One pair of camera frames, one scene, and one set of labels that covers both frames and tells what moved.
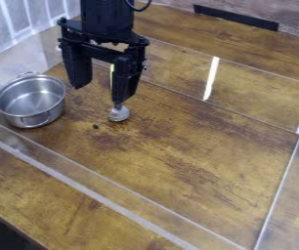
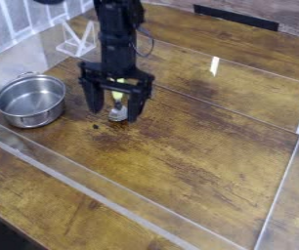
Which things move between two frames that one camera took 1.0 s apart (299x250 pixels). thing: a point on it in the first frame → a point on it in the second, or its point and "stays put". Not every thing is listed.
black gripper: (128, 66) → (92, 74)
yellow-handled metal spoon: (118, 113) stays put
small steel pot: (29, 100) stays put
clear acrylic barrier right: (289, 225) stays put
